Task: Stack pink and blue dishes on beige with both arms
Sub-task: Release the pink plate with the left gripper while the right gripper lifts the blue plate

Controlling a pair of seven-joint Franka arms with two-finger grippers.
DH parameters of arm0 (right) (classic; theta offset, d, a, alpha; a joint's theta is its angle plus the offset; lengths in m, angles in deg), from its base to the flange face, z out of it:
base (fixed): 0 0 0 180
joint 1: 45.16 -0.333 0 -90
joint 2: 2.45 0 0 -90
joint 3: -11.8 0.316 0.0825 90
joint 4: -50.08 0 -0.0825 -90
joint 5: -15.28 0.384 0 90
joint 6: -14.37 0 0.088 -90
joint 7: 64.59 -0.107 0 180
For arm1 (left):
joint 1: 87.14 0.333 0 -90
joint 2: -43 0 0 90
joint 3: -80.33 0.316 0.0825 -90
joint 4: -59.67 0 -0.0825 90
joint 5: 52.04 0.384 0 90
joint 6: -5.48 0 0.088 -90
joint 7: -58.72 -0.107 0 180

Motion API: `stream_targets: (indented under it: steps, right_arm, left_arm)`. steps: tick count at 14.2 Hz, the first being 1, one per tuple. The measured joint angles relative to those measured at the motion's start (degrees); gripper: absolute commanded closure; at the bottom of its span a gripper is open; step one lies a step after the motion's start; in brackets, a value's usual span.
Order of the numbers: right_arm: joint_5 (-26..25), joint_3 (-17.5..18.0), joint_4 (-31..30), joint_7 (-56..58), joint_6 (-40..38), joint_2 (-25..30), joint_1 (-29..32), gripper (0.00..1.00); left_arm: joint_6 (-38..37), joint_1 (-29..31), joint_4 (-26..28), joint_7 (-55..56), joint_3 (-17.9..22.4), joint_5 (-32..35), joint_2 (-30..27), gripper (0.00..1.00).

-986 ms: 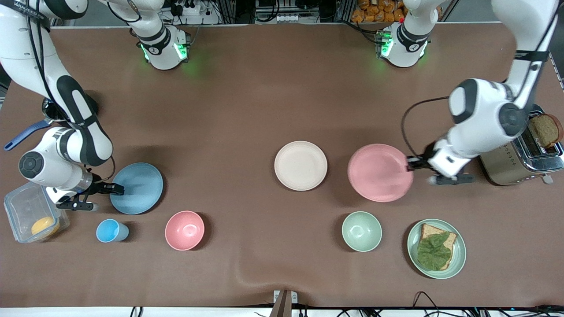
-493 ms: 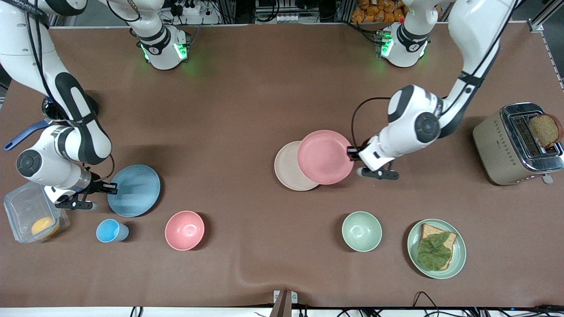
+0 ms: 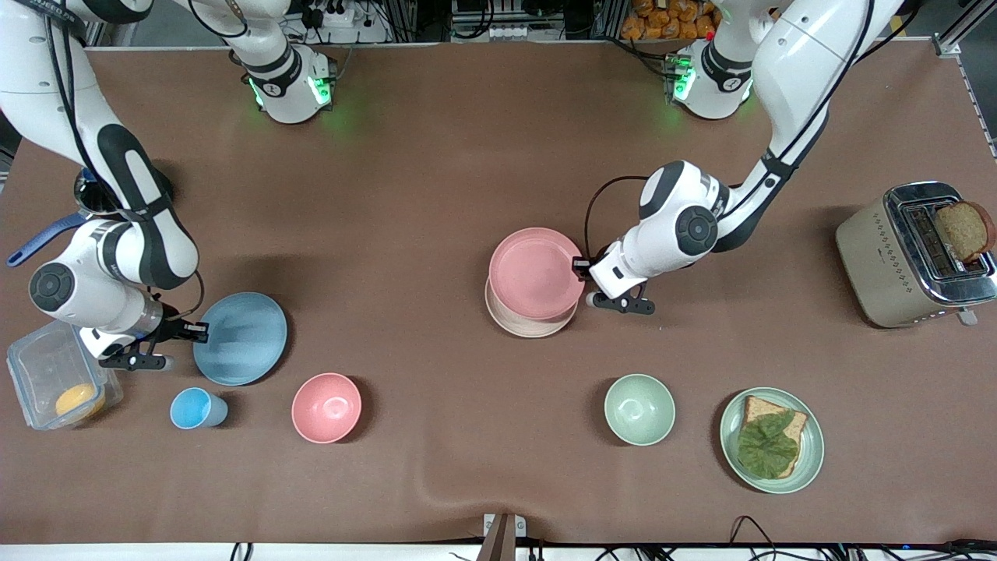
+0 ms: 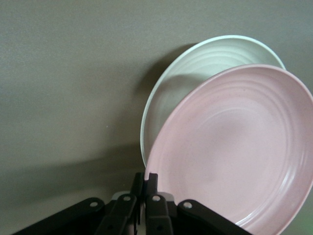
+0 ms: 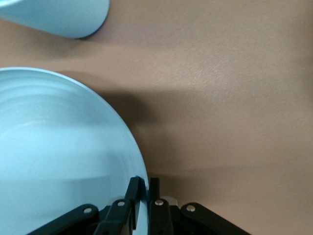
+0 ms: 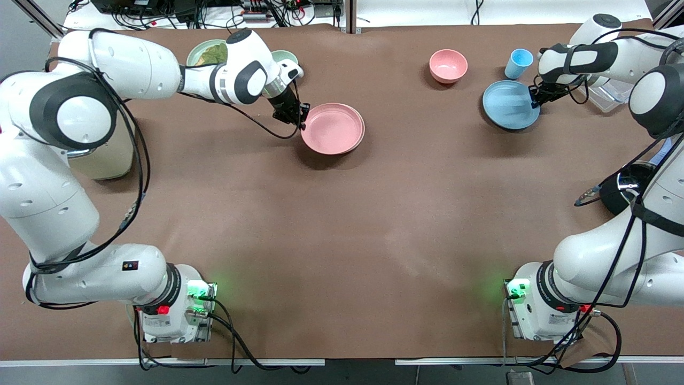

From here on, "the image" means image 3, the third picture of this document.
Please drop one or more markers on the green plate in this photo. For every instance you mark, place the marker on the green plate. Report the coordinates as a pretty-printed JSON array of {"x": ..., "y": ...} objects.
[{"x": 812, "y": 460}]

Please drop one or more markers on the glass lid with blue knob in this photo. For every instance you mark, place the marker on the glass lid with blue knob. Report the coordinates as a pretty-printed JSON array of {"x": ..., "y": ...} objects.
[{"x": 89, "y": 199}]

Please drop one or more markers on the brown toast slice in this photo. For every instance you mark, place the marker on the brown toast slice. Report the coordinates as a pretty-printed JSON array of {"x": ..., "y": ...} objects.
[{"x": 964, "y": 232}]

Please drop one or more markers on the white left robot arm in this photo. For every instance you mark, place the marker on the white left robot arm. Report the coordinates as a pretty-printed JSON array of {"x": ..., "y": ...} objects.
[{"x": 810, "y": 62}]

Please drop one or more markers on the yellow fruit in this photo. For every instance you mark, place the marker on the yellow fruit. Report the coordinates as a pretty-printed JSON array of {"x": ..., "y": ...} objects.
[{"x": 78, "y": 400}]

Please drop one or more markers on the clear plastic container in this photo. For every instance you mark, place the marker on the clear plastic container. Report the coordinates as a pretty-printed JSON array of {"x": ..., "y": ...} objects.
[{"x": 39, "y": 382}]

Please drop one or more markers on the silver beige toaster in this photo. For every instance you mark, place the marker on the silver beige toaster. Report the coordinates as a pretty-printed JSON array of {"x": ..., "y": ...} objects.
[{"x": 880, "y": 265}]

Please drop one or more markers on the green lettuce leaf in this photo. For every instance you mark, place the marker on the green lettuce leaf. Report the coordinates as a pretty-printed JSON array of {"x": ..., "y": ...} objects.
[{"x": 767, "y": 448}]

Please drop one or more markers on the pink bowl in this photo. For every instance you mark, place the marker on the pink bowl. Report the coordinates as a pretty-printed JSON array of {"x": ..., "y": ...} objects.
[{"x": 327, "y": 407}]

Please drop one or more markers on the blue cup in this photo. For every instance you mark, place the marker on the blue cup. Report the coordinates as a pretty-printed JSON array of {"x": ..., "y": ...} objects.
[{"x": 191, "y": 407}]

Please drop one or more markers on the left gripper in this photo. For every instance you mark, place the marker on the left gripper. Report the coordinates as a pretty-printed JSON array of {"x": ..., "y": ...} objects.
[{"x": 581, "y": 267}]

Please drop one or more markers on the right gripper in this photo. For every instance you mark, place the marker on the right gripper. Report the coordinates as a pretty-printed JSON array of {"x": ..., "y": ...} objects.
[{"x": 176, "y": 329}]

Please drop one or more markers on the pink plate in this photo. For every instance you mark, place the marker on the pink plate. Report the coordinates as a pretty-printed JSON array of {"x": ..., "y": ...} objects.
[{"x": 537, "y": 273}]

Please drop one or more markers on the green bowl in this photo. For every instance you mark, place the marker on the green bowl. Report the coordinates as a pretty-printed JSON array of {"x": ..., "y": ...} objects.
[{"x": 639, "y": 410}]

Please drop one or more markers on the beige plate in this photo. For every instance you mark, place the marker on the beige plate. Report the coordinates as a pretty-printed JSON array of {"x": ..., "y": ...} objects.
[{"x": 530, "y": 329}]

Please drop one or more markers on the brown table mat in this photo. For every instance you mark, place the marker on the brown table mat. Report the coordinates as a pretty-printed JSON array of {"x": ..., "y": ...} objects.
[{"x": 389, "y": 483}]

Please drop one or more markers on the small white power strip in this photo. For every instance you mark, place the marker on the small white power strip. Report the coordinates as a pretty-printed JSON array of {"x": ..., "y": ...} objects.
[{"x": 506, "y": 33}]

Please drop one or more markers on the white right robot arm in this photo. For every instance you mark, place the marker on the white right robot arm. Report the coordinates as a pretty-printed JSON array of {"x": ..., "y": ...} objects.
[{"x": 47, "y": 93}]

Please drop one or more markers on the metal camera bracket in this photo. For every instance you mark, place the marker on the metal camera bracket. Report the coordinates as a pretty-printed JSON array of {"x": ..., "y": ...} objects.
[{"x": 502, "y": 538}]

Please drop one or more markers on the black rod with white tip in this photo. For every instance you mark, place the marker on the black rod with white tip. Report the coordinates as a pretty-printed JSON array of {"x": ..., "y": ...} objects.
[
  {"x": 136, "y": 361},
  {"x": 631, "y": 304}
]

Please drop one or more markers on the bag of orange snacks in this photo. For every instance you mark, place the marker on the bag of orange snacks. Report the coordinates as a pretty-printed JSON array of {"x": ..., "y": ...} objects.
[{"x": 662, "y": 19}]

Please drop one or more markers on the blue plate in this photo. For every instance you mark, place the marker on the blue plate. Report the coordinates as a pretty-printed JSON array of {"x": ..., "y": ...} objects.
[{"x": 245, "y": 339}]

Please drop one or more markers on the metal corner bracket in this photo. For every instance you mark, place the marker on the metal corner bracket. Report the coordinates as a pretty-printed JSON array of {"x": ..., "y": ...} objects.
[{"x": 949, "y": 51}]

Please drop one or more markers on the brown bread slice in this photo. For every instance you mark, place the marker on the brown bread slice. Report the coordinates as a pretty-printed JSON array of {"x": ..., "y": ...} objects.
[{"x": 755, "y": 409}]

